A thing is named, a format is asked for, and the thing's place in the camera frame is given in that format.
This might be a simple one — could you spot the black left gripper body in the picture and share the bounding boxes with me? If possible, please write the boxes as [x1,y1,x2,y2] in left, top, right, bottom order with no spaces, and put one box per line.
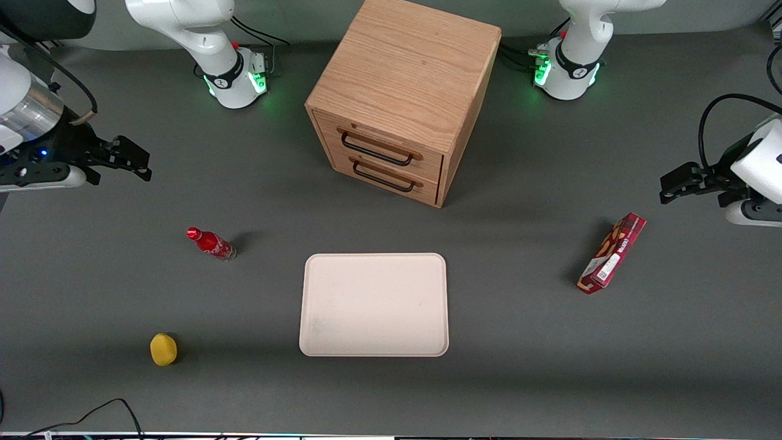
[696,133,761,208]

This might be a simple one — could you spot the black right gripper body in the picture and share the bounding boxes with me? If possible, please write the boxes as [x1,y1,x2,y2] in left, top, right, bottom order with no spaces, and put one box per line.
[0,122,118,186]

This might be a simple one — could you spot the red coke bottle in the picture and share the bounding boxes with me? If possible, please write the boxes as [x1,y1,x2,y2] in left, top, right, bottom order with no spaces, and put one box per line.
[186,227,237,262]

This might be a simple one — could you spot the cream plastic tray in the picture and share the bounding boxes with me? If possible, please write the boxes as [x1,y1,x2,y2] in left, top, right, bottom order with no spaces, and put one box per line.
[299,253,450,358]

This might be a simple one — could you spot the red snack box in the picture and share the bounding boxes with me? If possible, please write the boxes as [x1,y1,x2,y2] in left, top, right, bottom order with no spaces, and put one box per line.
[577,213,647,295]

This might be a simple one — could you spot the yellow lemon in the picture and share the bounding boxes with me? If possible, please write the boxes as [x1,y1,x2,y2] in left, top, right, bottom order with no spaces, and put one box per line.
[150,333,178,367]

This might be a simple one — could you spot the wooden drawer cabinet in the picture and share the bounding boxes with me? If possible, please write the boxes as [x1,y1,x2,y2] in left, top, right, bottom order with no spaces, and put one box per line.
[305,0,503,209]

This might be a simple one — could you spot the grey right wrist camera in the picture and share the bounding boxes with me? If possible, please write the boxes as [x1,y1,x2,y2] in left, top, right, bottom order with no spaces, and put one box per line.
[0,164,87,193]

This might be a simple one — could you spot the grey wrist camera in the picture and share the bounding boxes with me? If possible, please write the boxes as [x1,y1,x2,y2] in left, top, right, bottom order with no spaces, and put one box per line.
[0,164,87,193]
[725,199,782,229]

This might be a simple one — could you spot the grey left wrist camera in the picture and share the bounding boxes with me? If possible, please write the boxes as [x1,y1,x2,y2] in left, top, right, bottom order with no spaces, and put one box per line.
[725,199,782,229]

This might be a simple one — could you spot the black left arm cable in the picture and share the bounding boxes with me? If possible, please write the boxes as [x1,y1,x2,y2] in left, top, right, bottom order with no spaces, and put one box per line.
[699,93,782,173]

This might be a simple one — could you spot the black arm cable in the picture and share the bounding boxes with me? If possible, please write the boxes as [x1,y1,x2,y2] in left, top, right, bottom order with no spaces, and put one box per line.
[0,23,98,127]
[699,93,782,173]

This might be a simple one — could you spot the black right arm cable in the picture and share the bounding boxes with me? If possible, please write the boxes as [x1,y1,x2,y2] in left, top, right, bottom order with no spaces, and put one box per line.
[0,23,98,127]

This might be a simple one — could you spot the black cable at table corner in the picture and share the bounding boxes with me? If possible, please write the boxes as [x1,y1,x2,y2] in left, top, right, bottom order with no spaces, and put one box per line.
[766,43,782,96]

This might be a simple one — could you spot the black right base cable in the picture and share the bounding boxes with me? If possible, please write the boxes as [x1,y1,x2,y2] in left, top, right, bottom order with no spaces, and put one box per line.
[230,15,291,77]

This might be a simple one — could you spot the black base cable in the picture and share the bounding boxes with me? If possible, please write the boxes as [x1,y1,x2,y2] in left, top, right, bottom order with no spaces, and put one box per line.
[500,18,572,69]
[230,15,291,77]

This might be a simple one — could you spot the black left base cable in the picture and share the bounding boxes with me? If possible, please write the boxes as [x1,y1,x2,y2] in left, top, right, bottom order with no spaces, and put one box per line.
[500,18,572,69]

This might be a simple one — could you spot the black cable at table edge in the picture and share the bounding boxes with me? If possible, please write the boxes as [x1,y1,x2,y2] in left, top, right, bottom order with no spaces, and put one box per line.
[0,398,145,440]

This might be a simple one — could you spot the wooden drawer with long handle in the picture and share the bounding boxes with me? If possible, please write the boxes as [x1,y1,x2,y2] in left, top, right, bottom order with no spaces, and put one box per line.
[313,111,445,184]

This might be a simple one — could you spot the wooden drawer with short handle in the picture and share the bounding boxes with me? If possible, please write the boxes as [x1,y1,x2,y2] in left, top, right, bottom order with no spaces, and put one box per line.
[332,154,440,207]

